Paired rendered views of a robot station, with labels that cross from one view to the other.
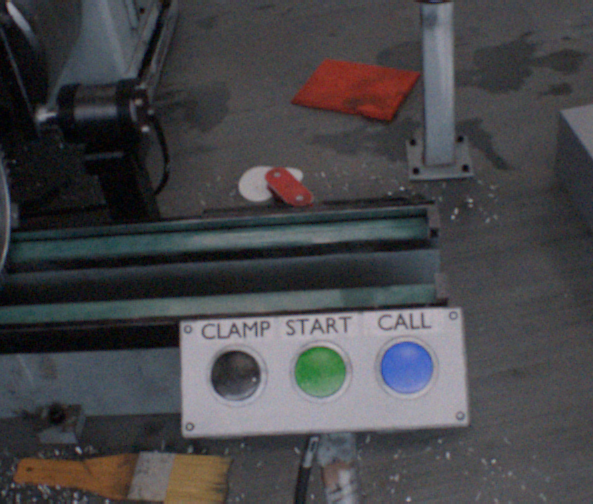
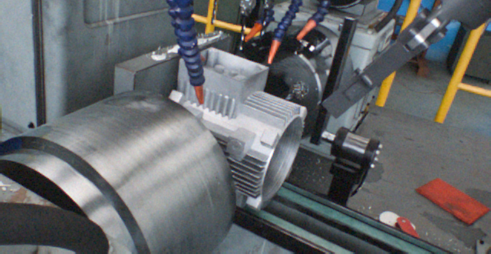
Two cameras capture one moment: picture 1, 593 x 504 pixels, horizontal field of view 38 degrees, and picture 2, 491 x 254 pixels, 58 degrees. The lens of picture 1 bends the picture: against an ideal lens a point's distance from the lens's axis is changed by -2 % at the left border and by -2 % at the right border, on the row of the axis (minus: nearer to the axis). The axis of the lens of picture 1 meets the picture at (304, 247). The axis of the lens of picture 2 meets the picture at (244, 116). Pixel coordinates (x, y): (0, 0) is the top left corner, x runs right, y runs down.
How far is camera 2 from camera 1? 21 cm
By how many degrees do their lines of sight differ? 20
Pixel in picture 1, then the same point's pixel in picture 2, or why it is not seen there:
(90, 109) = (352, 143)
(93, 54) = (334, 120)
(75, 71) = not seen: hidden behind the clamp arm
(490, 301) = not seen: outside the picture
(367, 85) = (459, 201)
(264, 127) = (398, 195)
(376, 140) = (459, 231)
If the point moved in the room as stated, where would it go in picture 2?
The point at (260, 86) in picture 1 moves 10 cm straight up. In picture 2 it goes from (400, 174) to (412, 143)
